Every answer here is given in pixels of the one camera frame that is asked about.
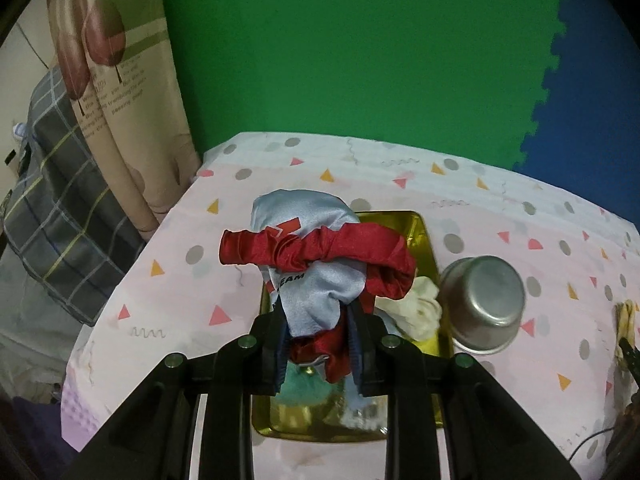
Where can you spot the blue foam mat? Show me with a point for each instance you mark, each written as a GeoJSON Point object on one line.
{"type": "Point", "coordinates": [590, 110]}

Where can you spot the dark blue cloth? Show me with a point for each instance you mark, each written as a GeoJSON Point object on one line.
{"type": "Point", "coordinates": [30, 440]}

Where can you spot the silver cloth with red ruffle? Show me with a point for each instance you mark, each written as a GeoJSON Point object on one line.
{"type": "Point", "coordinates": [320, 250]}

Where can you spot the pink patterned tablecloth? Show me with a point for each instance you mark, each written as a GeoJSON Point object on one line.
{"type": "Point", "coordinates": [200, 280]}

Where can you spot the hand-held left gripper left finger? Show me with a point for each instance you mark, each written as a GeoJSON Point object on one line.
{"type": "Point", "coordinates": [280, 355]}

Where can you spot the small white cloth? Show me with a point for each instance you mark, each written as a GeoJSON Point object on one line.
{"type": "Point", "coordinates": [417, 310]}

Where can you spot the light blue fluffy towel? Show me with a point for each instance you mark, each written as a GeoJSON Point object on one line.
{"type": "Point", "coordinates": [362, 412]}

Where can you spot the stainless steel bowl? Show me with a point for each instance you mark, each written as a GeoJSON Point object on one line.
{"type": "Point", "coordinates": [482, 300]}

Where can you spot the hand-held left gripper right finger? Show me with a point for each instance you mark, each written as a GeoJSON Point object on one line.
{"type": "Point", "coordinates": [356, 350]}

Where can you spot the teal fluffy scrunchie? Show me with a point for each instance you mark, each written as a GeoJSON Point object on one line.
{"type": "Point", "coordinates": [307, 390]}

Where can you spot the green foam mat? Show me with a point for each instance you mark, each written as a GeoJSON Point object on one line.
{"type": "Point", "coordinates": [360, 50]}

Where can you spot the pale yellow cloth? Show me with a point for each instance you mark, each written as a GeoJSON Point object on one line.
{"type": "Point", "coordinates": [627, 320]}

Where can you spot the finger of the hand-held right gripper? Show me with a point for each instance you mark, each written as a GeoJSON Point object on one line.
{"type": "Point", "coordinates": [631, 362]}

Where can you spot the grey plaid cloth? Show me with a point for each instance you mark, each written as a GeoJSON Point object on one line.
{"type": "Point", "coordinates": [65, 220]}

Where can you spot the gold rectangular tin box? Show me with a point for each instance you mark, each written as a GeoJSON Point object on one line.
{"type": "Point", "coordinates": [412, 230]}

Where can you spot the beige printed curtain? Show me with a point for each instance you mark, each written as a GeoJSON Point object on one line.
{"type": "Point", "coordinates": [125, 110]}

